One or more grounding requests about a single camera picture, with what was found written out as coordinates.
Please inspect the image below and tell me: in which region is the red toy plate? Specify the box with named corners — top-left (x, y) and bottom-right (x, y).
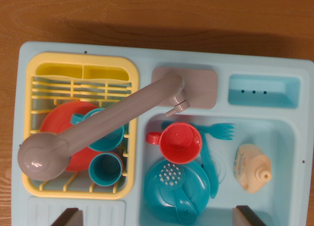
top-left (40, 100), bottom-right (104, 172)

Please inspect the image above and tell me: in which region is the yellow dish rack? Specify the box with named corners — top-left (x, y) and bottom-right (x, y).
top-left (22, 51), bottom-right (140, 200)

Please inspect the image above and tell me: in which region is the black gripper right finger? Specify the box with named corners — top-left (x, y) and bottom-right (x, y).
top-left (232, 205), bottom-right (268, 226)

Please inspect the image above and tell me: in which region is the teal toy cup with handle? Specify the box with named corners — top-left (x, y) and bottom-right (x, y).
top-left (71, 107), bottom-right (126, 152)

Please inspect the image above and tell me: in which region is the teal toy knife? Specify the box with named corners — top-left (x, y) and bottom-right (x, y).
top-left (200, 132), bottom-right (219, 200)

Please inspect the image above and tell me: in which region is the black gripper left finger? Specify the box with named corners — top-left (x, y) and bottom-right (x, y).
top-left (50, 207), bottom-right (84, 226)

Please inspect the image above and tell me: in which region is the grey toy faucet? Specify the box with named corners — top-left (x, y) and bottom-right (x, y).
top-left (17, 73), bottom-right (191, 181)

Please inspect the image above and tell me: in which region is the red toy cup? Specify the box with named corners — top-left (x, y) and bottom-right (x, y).
top-left (146, 122), bottom-right (203, 165)

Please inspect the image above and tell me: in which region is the teal slotted toy spoon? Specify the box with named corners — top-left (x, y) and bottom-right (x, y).
top-left (158, 161), bottom-right (198, 226)

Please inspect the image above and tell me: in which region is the light blue toy sink unit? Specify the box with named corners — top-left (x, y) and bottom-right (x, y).
top-left (18, 41), bottom-right (314, 226)

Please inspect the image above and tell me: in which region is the teal toy plate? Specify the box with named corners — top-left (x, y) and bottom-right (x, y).
top-left (143, 159), bottom-right (211, 223)

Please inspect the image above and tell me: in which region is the teal toy fork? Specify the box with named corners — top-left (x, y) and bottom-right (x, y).
top-left (160, 122), bottom-right (236, 141)

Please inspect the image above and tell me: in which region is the cream detergent bottle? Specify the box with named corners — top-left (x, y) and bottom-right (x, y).
top-left (234, 144), bottom-right (272, 194)

